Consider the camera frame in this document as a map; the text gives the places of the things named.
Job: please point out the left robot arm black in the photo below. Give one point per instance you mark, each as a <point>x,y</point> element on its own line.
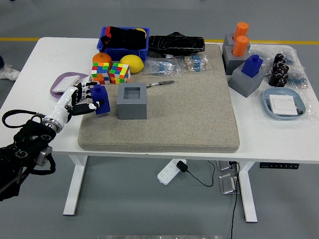
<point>27,139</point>

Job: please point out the small metal multitool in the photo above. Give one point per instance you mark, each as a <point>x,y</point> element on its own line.
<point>164,82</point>

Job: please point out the black wrapped tray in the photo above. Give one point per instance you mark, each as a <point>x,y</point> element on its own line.
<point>174,43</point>

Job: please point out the black cylindrical capacitor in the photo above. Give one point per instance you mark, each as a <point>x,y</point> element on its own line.
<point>282,82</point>
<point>274,78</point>
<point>279,59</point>
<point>284,69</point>
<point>277,67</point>

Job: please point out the small dark electronic part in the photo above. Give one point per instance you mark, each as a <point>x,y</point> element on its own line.
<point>299,110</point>

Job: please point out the purple shallow dish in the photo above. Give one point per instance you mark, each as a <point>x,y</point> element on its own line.
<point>53,90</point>

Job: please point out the grey square seal holder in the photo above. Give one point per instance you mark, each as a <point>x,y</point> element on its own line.
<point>132,110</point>
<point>231,64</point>
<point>228,39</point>
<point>245,85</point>

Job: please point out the yellow lemon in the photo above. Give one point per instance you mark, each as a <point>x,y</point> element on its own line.
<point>133,63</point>

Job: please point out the white table leg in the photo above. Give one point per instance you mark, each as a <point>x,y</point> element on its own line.
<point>249,199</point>
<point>74,189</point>

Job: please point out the grey-brown mat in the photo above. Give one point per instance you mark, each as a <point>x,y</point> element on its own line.
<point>187,112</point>

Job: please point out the orange fruit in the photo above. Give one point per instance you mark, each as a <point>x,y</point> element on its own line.
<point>102,59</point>

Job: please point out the clear bag blue resistors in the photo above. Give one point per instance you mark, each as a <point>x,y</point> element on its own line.
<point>159,67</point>

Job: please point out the black table control panel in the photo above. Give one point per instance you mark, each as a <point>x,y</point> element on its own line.
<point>279,165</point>

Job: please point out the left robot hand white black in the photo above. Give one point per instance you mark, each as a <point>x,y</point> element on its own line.
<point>63,104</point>

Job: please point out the person's white shoe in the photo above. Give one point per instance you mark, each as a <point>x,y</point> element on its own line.
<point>8,73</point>

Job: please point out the blue square seal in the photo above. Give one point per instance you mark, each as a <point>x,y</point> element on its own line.
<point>251,67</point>
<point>99,93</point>

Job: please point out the person's leg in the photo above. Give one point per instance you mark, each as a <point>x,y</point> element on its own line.
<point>1,60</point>

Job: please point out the multicoloured puzzle cube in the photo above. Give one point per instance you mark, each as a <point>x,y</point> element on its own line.
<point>99,74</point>
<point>119,73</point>

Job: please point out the blue plastic bin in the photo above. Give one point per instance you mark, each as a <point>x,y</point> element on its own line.
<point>124,53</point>

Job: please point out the shiny metal bracket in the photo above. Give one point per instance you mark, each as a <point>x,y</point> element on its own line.
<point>225,166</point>
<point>228,184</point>

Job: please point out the orange cylinder seal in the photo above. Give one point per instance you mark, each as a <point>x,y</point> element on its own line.
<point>241,30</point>
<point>240,47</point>

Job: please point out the white power strip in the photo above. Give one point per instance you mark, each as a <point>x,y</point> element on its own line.
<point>167,174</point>

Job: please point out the clear bag blue parts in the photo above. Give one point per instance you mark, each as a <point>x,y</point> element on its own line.
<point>297,81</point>

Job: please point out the black power adapter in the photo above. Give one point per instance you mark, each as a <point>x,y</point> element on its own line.
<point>182,166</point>

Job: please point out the white switch panel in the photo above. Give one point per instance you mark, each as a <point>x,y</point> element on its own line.
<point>83,80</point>
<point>282,104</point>
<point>64,83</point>

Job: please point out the black cloth bundle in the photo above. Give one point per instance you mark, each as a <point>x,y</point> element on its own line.
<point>129,37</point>

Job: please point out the yellow rounded item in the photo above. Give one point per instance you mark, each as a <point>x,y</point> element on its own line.
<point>142,31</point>

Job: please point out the light blue shallow dish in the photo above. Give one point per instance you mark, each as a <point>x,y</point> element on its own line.
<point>266,99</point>

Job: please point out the clear bag brown resistors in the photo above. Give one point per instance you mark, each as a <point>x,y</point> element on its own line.
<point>195,62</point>

